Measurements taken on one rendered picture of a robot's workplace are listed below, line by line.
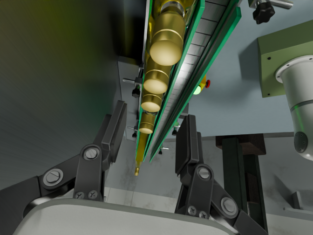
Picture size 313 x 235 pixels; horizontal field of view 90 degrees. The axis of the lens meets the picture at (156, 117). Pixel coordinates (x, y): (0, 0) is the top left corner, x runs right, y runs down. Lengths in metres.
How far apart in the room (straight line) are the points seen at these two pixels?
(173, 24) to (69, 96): 0.17
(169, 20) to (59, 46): 0.13
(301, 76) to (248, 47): 0.20
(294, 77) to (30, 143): 0.67
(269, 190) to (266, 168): 0.36
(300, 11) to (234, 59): 0.22
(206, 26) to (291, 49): 0.29
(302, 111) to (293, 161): 3.05
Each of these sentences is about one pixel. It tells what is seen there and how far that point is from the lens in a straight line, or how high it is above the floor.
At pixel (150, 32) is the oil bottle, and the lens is 0.26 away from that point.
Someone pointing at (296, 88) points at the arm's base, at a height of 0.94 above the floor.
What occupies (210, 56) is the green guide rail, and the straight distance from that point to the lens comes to 0.46.
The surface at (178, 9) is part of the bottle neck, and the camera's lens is 0.21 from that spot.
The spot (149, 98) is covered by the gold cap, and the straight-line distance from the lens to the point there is 0.25.
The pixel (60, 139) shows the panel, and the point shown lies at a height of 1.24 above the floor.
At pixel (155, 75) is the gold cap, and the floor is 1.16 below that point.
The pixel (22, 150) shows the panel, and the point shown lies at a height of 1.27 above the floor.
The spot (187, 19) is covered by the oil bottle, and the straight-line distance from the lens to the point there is 0.24.
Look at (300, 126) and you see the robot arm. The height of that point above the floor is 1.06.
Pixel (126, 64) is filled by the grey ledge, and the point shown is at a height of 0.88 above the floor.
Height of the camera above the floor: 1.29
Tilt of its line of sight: 26 degrees down
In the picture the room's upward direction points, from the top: 171 degrees counter-clockwise
